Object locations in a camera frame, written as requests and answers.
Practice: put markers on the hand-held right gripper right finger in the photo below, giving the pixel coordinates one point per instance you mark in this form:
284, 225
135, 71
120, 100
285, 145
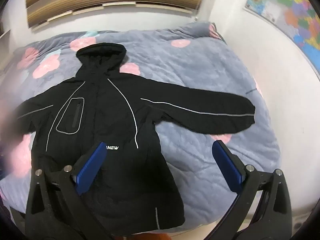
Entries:
226, 166

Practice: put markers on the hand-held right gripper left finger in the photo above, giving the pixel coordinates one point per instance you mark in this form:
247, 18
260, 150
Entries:
91, 166

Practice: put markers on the black hooded jacket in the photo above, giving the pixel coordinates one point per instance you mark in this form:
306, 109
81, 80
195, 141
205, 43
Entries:
105, 110

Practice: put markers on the orange object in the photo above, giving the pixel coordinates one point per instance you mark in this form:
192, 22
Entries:
152, 237

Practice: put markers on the grey blanket with pink flowers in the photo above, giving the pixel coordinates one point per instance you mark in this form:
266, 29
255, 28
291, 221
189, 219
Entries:
195, 62

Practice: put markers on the colourful wall map poster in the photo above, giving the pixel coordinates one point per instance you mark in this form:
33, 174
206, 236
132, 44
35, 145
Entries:
295, 10

